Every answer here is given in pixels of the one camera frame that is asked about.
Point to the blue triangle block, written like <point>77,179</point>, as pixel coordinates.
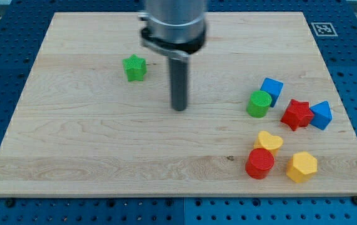
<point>322,115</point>

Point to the yellow heart block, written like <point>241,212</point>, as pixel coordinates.
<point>269,142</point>

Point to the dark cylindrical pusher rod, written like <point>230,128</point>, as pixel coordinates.
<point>178,75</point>

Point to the green cylinder block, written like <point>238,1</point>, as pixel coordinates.
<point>259,104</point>

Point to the red cylinder block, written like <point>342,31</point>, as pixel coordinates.
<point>259,163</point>

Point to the red star block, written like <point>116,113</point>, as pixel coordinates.
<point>297,115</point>

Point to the white fiducial marker tag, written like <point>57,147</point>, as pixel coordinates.
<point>324,29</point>

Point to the green star block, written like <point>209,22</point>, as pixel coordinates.
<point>135,68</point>

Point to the blue cube block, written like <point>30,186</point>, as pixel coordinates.
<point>273,88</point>

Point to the yellow hexagon block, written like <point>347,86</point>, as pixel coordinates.
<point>301,167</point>

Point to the light wooden board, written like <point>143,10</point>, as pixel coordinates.
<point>82,130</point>

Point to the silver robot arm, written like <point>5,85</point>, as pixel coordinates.
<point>174,28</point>

